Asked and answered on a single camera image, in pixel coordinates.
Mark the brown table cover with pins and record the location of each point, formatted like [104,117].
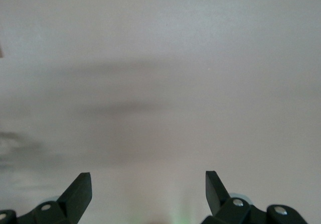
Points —
[160,83]

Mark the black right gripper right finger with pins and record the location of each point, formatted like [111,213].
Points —
[225,209]

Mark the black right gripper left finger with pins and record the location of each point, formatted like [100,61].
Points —
[67,204]

